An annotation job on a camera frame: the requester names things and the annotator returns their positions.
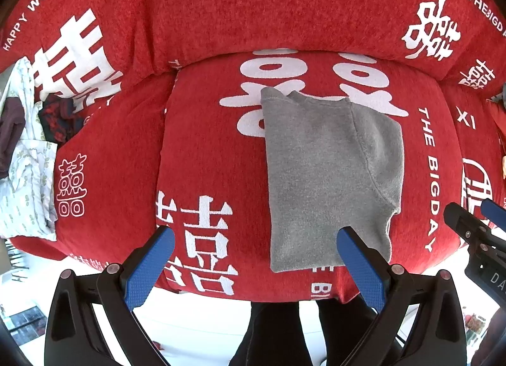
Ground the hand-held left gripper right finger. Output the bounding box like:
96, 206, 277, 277
337, 226, 468, 366

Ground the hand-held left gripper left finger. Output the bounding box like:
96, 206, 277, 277
44, 225, 176, 366

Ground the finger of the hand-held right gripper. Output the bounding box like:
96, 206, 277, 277
443, 202, 506, 256
480, 198, 506, 232

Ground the grey sweater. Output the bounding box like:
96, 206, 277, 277
260, 87, 405, 273

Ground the small red patterned object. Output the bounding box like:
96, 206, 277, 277
466, 313, 488, 345

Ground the person's right leg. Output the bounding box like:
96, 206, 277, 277
316, 295, 380, 366

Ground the dark flat object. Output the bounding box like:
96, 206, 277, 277
0, 303, 44, 339

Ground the white patterned cloth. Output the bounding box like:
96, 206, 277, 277
0, 56, 60, 242

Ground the dark patterned cloth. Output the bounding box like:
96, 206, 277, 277
37, 96, 85, 144

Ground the maroon cloth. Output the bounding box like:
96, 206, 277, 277
0, 96, 26, 181

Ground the red printed sofa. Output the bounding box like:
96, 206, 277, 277
0, 0, 506, 305

